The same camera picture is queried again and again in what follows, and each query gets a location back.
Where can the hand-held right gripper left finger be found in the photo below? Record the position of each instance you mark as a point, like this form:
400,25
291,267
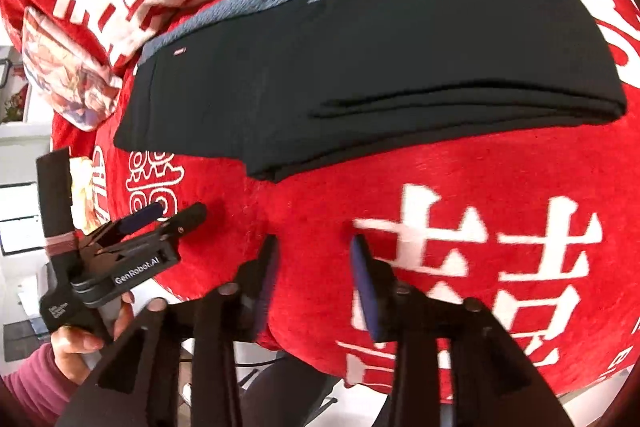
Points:
265,287

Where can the picture print cushion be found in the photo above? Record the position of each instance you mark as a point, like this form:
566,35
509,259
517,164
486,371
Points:
70,77

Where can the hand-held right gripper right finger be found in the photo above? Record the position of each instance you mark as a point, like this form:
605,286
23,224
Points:
362,287

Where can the cream printed cloth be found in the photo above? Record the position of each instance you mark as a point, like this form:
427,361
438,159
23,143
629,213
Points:
84,192

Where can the person's left forearm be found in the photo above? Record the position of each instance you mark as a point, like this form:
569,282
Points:
35,387

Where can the person's left hand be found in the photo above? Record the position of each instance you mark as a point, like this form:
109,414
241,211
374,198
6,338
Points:
75,342

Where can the red printed blanket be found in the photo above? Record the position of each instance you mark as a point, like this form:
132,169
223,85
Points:
500,167

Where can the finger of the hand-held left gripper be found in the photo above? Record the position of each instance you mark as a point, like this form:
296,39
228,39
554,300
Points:
187,218
142,214

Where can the black pants with blue trim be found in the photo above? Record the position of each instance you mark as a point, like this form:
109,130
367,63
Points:
350,72

